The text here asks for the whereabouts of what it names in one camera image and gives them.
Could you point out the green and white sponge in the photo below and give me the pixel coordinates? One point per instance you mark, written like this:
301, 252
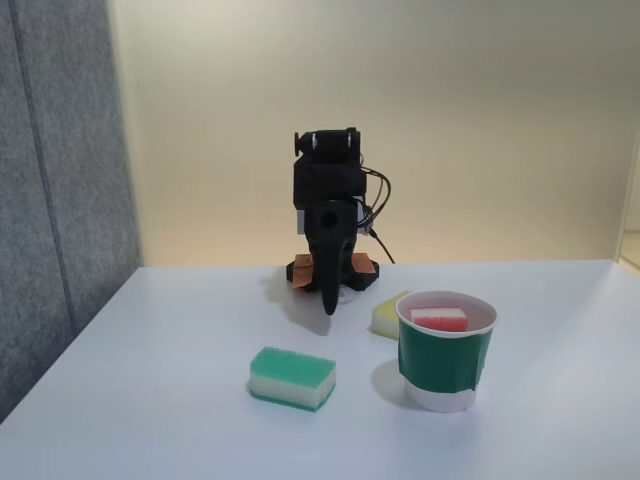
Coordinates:
292, 377

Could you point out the white paper cup green band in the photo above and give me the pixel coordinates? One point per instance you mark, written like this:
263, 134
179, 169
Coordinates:
440, 365

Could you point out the red and white sponge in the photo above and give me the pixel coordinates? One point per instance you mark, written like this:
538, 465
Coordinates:
440, 320

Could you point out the yellow and white sponge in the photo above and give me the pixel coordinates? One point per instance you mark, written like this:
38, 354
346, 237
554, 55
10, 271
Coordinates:
385, 315

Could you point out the white controller board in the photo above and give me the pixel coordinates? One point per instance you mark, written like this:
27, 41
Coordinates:
300, 222

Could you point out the grey felt partition panel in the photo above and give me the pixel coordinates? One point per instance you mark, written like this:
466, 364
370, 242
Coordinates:
60, 150

